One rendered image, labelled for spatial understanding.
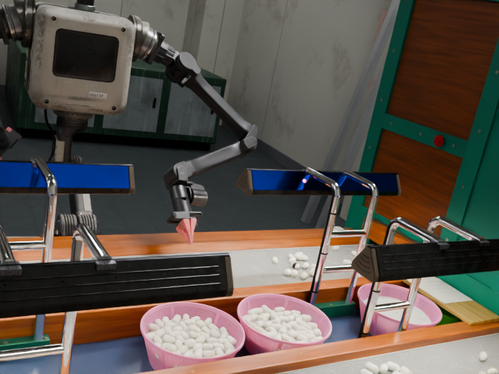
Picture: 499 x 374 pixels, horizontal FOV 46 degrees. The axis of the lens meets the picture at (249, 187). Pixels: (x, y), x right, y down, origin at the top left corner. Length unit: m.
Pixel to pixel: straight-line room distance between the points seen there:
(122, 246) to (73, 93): 0.55
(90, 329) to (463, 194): 1.30
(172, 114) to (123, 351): 4.95
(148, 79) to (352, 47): 2.07
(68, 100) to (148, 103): 4.21
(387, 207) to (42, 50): 1.40
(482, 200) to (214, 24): 6.30
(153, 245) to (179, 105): 4.47
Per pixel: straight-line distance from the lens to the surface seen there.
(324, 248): 1.80
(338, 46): 6.04
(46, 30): 2.06
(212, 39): 8.05
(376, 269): 1.32
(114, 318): 1.60
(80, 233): 1.12
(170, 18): 8.53
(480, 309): 2.09
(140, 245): 1.98
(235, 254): 2.08
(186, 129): 6.47
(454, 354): 1.83
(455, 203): 2.17
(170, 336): 1.54
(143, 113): 6.29
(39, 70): 2.07
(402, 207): 2.36
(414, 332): 1.81
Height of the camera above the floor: 1.55
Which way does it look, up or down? 16 degrees down
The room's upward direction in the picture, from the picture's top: 11 degrees clockwise
